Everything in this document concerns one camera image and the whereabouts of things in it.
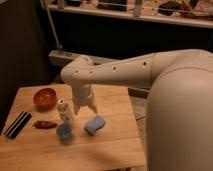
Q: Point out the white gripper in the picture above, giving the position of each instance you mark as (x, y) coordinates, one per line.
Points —
(83, 96)

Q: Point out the white plastic bottle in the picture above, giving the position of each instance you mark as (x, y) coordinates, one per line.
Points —
(65, 111)

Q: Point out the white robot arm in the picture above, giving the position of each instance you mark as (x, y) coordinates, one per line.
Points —
(179, 111)

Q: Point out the blue sponge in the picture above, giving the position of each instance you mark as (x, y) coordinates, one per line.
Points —
(92, 126)

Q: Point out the blue cup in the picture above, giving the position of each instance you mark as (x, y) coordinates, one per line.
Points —
(64, 131)

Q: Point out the red bowl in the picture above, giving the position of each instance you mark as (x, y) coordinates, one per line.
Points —
(45, 98)

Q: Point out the wooden table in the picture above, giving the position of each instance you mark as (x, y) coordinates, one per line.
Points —
(117, 145)

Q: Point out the red chip bag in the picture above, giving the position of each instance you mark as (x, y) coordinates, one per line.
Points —
(45, 124)

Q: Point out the background shelf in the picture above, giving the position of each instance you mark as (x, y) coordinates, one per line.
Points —
(194, 13)

